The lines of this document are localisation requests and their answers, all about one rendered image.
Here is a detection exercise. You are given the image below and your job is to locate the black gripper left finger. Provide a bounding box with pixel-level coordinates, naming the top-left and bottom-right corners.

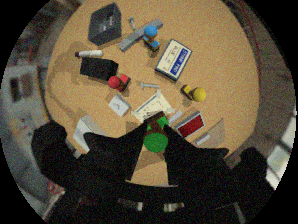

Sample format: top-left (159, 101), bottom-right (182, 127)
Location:
top-left (82, 121), bottom-right (148, 181)

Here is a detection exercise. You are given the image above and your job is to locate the cream paper card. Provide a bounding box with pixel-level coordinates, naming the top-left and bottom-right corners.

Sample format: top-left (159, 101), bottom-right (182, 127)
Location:
top-left (130, 89), bottom-right (176, 123)

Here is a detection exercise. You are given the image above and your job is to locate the yellow rubber stamp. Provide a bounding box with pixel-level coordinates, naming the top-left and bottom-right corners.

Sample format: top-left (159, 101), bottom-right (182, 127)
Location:
top-left (180, 84), bottom-right (206, 103)

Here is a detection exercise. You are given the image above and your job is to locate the blue-handled rubber stamp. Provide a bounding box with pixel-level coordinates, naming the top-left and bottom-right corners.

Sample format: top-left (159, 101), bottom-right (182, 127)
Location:
top-left (144, 26), bottom-right (160, 52)

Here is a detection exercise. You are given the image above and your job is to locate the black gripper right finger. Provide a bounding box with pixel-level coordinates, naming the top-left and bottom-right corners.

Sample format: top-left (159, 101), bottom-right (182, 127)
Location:
top-left (162, 125), bottom-right (229, 185)

